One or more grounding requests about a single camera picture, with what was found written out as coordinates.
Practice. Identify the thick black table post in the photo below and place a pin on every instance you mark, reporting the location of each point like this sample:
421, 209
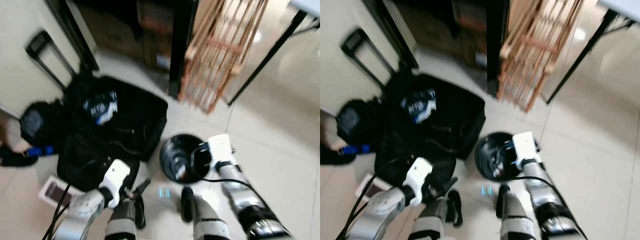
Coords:
497, 45
181, 45

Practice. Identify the white flat box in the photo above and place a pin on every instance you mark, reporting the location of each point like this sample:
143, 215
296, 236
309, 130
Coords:
367, 186
52, 192

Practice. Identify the black backpack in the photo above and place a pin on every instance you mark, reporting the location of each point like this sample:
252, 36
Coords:
355, 120
40, 122

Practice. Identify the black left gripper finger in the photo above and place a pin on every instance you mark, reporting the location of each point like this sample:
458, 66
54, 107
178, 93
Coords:
143, 186
449, 184

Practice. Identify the small blue object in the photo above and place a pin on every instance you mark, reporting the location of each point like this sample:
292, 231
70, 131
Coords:
354, 149
40, 151

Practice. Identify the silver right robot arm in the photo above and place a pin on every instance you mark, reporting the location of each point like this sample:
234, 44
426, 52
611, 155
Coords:
547, 200
245, 200

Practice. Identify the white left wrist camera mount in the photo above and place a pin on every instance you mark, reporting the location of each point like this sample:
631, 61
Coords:
115, 177
417, 175

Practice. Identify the large dark cardboard box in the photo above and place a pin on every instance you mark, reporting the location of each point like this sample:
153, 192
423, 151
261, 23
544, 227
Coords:
110, 27
430, 27

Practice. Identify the black open suitcase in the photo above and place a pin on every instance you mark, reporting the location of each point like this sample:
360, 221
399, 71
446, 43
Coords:
125, 140
450, 135

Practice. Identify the black round rubbish bin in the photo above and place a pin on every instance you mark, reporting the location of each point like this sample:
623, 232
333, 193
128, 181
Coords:
486, 152
172, 155

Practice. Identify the blue and white packet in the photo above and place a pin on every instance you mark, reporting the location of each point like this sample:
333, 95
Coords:
100, 107
418, 106

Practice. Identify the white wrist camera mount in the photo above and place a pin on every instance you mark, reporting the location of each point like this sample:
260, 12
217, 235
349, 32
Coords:
526, 147
221, 149
417, 175
115, 177

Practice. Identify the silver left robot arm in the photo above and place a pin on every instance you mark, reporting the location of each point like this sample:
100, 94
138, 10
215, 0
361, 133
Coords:
380, 210
80, 215

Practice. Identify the robot right leg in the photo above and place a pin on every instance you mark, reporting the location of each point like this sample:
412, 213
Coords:
207, 220
517, 220

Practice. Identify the wooden slatted rack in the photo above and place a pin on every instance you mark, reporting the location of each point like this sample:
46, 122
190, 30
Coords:
537, 50
220, 50

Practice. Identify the black slanted frame bar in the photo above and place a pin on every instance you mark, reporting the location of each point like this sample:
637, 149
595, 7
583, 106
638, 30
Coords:
390, 32
72, 35

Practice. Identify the white table top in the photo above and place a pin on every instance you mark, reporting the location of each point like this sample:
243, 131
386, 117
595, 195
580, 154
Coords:
307, 5
622, 7

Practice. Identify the labelled cardboard box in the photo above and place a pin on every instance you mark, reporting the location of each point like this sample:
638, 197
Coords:
470, 32
155, 35

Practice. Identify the thin black table leg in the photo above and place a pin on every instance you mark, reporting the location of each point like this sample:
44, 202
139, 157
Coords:
582, 59
265, 62

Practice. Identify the black shoe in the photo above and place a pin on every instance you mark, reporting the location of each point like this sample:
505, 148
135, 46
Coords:
15, 159
330, 157

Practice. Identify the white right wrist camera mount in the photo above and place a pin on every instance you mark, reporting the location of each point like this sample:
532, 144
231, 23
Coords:
221, 149
526, 147

